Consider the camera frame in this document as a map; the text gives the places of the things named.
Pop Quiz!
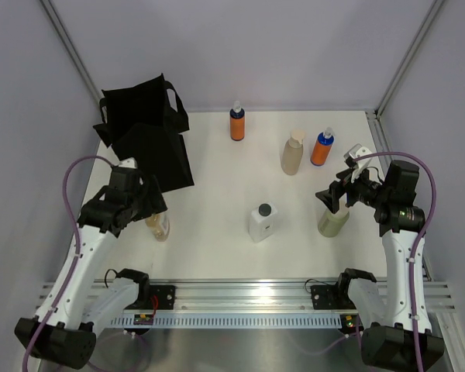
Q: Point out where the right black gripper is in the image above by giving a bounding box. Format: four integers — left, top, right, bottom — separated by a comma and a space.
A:
316, 164, 391, 214

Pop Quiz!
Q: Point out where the clear amber liquid bottle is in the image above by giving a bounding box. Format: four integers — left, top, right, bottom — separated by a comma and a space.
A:
145, 212, 170, 242

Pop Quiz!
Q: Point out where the pale green round bottle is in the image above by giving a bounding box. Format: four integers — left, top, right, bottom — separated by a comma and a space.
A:
318, 208, 350, 238

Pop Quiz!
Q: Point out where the beige pump bottle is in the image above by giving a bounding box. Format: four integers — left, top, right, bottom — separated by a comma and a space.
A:
281, 129, 305, 175

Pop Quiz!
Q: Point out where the orange spray bottle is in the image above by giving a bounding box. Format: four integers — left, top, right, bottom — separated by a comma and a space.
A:
310, 127, 335, 167
229, 101, 245, 141

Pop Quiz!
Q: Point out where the white square bottle black cap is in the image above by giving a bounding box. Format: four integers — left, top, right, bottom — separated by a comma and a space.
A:
248, 203, 277, 243

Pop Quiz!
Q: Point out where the black canvas bag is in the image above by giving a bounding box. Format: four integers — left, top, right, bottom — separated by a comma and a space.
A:
94, 74, 194, 192

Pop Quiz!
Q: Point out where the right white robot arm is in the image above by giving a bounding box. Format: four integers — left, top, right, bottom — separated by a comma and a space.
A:
316, 158, 445, 371

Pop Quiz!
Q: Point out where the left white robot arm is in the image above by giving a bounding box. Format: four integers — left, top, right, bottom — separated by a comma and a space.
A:
14, 158, 157, 370

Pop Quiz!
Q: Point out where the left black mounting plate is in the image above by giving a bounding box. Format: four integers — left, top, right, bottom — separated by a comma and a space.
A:
136, 284, 176, 310

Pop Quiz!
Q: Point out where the black mounting plate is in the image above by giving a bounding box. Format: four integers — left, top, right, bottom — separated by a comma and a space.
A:
310, 284, 381, 311
136, 284, 176, 310

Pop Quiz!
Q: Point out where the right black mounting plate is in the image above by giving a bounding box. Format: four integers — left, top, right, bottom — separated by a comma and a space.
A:
310, 284, 381, 311

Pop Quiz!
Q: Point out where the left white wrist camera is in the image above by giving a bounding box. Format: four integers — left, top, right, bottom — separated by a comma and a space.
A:
117, 157, 138, 170

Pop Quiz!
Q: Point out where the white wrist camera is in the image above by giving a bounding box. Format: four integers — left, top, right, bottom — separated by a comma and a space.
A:
343, 143, 373, 182
117, 157, 138, 170

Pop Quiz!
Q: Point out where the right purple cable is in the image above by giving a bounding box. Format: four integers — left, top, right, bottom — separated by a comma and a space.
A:
286, 151, 438, 372

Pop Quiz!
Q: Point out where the purple cable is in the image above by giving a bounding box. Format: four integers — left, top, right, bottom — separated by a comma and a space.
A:
21, 155, 148, 372
286, 151, 438, 372

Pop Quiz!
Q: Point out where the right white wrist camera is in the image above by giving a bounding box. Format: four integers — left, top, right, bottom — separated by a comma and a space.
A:
343, 143, 373, 182

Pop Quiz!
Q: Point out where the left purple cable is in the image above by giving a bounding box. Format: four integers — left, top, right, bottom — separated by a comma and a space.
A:
21, 155, 148, 372

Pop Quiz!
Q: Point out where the right side aluminium rail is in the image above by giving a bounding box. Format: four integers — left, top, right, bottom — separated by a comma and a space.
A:
364, 110, 435, 282

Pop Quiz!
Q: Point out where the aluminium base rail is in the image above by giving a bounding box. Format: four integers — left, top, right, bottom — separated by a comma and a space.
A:
84, 279, 456, 314

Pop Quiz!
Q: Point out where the right aluminium frame post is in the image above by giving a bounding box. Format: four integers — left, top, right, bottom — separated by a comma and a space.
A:
374, 0, 447, 120

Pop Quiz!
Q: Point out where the aluminium frame post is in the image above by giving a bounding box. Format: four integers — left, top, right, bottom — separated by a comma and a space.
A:
38, 0, 102, 109
374, 0, 447, 120

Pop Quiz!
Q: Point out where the white slotted cable duct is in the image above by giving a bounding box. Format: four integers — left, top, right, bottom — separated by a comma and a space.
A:
108, 313, 342, 329

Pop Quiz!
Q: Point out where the left aluminium frame post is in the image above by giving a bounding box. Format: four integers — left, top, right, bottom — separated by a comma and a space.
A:
38, 0, 102, 109

